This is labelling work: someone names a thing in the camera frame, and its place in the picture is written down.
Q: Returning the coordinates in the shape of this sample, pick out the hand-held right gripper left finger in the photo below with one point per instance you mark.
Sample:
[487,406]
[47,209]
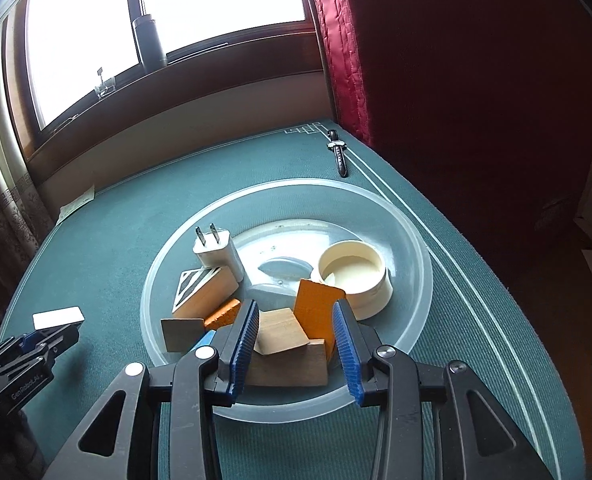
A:
[241,350]

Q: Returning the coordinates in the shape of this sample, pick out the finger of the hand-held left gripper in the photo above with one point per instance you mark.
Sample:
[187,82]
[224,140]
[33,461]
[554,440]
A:
[61,337]
[23,342]

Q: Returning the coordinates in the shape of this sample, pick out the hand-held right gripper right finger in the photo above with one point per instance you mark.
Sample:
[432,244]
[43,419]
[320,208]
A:
[348,355]

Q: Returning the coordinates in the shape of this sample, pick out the white striped wedge block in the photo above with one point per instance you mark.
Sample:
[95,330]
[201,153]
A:
[58,317]
[201,295]

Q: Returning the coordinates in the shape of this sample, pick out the blue wedge block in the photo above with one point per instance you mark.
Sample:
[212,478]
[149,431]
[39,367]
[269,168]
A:
[205,338]

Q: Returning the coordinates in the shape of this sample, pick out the orange striped wedge block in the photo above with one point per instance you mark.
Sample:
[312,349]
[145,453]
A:
[223,315]
[316,310]

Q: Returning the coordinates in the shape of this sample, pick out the light wooden block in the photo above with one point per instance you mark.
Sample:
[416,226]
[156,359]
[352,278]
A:
[278,332]
[181,335]

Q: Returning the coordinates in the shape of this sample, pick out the dark wooden rectangular block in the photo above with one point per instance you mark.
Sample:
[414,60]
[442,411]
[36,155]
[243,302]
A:
[296,367]

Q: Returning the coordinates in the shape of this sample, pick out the cream round plastic fitting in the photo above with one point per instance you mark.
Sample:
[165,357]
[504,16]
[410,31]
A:
[371,295]

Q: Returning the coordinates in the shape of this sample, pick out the white charger plug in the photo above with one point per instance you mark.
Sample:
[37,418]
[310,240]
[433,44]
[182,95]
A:
[216,255]

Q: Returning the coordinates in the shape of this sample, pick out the clear plastic bowl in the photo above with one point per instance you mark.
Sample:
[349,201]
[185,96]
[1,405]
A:
[286,200]

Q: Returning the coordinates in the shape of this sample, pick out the paper sheet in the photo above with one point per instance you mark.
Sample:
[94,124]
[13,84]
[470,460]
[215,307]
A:
[76,204]

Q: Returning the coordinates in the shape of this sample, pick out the beige patterned curtain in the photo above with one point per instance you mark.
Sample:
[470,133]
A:
[1,210]

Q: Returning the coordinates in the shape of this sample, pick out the black wristwatch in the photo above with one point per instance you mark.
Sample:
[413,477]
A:
[341,157]

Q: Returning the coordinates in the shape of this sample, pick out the small clear glass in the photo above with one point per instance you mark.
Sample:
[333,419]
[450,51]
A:
[105,89]

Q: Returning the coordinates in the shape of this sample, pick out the black bottle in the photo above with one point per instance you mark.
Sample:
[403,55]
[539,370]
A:
[148,42]

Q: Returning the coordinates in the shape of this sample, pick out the red quilted curtain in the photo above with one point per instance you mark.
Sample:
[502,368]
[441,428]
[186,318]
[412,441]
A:
[346,35]

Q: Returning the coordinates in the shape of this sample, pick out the brown wooden window frame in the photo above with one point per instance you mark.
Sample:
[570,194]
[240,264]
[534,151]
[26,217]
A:
[126,105]

